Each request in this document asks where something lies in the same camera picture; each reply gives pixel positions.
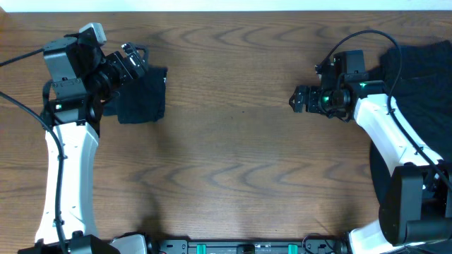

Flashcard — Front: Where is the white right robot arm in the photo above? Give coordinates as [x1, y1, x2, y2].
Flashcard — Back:
[289, 80, 451, 253]

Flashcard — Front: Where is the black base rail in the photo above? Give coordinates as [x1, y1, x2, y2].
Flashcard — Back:
[112, 231, 350, 254]

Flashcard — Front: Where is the dark green t-shirt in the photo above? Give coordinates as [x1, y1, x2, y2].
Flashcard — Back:
[103, 66, 168, 124]

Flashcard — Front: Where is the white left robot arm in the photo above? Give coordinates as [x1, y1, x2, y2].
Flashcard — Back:
[22, 38, 149, 253]

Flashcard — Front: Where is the pile of black clothes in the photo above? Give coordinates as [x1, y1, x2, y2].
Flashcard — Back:
[369, 40, 452, 254]

